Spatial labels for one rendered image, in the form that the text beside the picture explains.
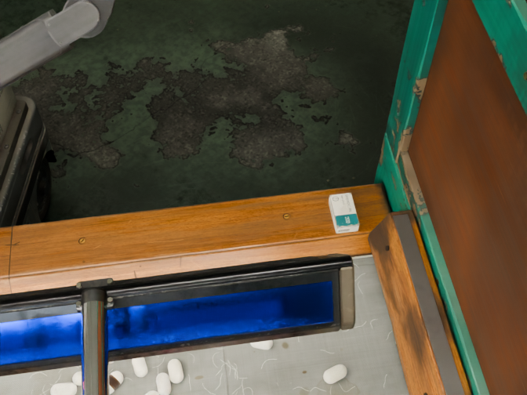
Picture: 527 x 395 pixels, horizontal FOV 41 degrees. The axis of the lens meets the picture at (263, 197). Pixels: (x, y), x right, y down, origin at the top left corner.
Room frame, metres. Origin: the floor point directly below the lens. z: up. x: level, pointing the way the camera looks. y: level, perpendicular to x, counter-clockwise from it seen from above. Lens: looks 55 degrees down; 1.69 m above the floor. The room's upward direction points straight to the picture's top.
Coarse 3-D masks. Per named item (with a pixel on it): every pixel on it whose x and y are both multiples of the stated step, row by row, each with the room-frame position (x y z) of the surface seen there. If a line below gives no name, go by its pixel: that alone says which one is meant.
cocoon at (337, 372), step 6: (336, 366) 0.37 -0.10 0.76; (342, 366) 0.37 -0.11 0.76; (324, 372) 0.37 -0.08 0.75; (330, 372) 0.37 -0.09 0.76; (336, 372) 0.37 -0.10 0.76; (342, 372) 0.37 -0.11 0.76; (324, 378) 0.36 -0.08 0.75; (330, 378) 0.36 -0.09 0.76; (336, 378) 0.36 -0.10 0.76; (342, 378) 0.36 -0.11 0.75
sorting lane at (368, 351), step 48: (336, 336) 0.43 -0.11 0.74; (384, 336) 0.43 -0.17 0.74; (0, 384) 0.35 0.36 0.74; (48, 384) 0.35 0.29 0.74; (144, 384) 0.35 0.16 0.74; (192, 384) 0.35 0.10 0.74; (240, 384) 0.36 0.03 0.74; (288, 384) 0.36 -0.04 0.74; (336, 384) 0.36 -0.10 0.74; (384, 384) 0.36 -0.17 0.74
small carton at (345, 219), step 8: (336, 200) 0.63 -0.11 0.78; (344, 200) 0.63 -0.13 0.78; (352, 200) 0.63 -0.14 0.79; (336, 208) 0.62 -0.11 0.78; (344, 208) 0.62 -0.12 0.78; (352, 208) 0.62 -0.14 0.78; (336, 216) 0.60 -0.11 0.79; (344, 216) 0.60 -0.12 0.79; (352, 216) 0.60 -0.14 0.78; (336, 224) 0.59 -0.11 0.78; (344, 224) 0.59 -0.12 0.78; (352, 224) 0.59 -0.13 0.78; (336, 232) 0.58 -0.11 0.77; (344, 232) 0.59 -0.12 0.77
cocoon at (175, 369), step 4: (172, 360) 0.38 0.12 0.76; (176, 360) 0.38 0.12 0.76; (168, 364) 0.38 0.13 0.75; (172, 364) 0.38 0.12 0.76; (176, 364) 0.38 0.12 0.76; (180, 364) 0.38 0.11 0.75; (168, 368) 0.37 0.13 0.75; (172, 368) 0.37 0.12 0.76; (176, 368) 0.37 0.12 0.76; (180, 368) 0.37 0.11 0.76; (172, 372) 0.36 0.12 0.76; (176, 372) 0.36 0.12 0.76; (180, 372) 0.36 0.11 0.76; (172, 376) 0.36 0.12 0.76; (176, 376) 0.36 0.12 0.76; (180, 376) 0.36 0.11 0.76; (172, 380) 0.35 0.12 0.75; (176, 380) 0.35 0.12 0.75; (180, 380) 0.36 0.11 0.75
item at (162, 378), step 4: (160, 376) 0.36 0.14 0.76; (164, 376) 0.36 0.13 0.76; (168, 376) 0.36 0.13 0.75; (156, 380) 0.35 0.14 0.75; (160, 380) 0.35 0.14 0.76; (164, 380) 0.35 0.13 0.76; (168, 380) 0.35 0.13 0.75; (160, 384) 0.35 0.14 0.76; (164, 384) 0.35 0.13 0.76; (168, 384) 0.35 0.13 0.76; (160, 388) 0.34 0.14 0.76; (164, 388) 0.34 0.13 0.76; (168, 388) 0.34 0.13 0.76; (160, 392) 0.34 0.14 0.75; (164, 392) 0.34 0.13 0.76; (168, 392) 0.34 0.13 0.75
